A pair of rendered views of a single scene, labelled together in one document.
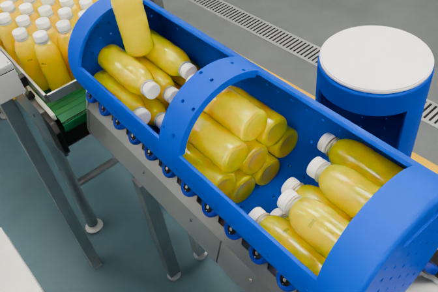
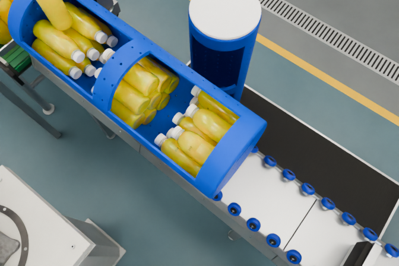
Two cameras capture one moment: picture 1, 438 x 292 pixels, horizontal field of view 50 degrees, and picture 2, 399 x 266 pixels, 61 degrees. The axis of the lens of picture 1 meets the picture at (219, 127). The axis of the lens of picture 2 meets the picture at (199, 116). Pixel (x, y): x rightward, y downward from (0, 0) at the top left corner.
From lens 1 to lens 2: 34 cm
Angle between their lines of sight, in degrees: 25
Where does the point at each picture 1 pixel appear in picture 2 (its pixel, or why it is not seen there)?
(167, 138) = (98, 100)
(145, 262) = (90, 129)
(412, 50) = (247, 3)
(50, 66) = not seen: outside the picture
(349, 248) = (209, 168)
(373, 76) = (224, 27)
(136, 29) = (59, 14)
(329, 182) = (198, 122)
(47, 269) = (23, 142)
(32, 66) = not seen: outside the picture
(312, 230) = (190, 152)
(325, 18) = not seen: outside the picture
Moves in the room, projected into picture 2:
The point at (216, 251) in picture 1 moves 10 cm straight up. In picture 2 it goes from (138, 148) to (133, 139)
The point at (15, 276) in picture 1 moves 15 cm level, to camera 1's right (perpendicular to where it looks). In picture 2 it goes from (23, 195) to (73, 180)
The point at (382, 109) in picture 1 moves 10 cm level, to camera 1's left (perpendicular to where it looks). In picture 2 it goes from (230, 47) to (205, 54)
